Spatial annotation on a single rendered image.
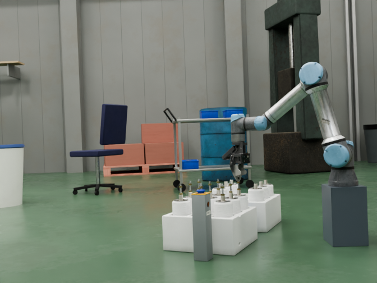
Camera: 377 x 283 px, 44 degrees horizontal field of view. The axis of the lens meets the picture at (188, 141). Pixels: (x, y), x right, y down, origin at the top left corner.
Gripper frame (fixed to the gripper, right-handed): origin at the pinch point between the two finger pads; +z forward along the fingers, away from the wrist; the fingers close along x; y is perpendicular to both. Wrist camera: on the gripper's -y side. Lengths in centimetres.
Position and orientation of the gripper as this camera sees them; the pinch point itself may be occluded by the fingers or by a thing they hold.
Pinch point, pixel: (237, 178)
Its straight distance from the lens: 256.9
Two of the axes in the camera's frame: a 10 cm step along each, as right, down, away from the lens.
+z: 0.4, 10.0, 0.1
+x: 7.9, -0.4, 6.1
